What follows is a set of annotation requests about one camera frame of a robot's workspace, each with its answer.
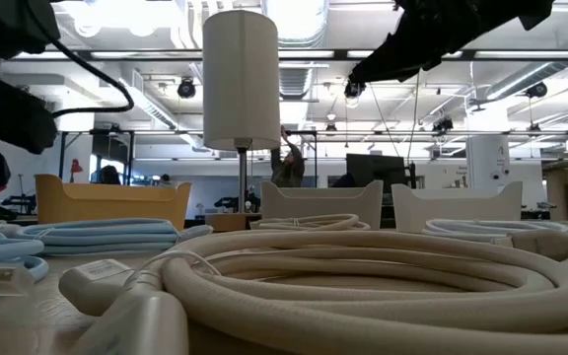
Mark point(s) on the white shade table lamp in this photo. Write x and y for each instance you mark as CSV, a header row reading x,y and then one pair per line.
x,y
239,74

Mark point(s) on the black background rig frame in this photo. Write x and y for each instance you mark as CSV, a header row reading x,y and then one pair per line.
x,y
165,132

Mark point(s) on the black ceiling spotlight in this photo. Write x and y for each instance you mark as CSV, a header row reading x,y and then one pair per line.
x,y
443,125
536,90
186,89
353,91

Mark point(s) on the silver ceiling duct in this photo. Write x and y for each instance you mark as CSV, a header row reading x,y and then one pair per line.
x,y
299,29

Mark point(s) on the person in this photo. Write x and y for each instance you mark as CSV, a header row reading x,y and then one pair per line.
x,y
110,176
289,172
165,181

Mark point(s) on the grey plastic bin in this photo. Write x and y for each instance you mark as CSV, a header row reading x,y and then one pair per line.
x,y
321,204

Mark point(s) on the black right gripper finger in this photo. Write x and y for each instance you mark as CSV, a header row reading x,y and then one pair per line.
x,y
397,59

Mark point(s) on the black monitor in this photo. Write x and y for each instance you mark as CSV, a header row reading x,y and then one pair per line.
x,y
375,170

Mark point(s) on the black background robot arm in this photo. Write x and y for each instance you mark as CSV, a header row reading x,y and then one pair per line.
x,y
230,203

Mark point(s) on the white plastic bin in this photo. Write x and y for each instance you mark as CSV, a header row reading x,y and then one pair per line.
x,y
456,207

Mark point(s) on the white round column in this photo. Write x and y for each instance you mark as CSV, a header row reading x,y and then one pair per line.
x,y
486,163

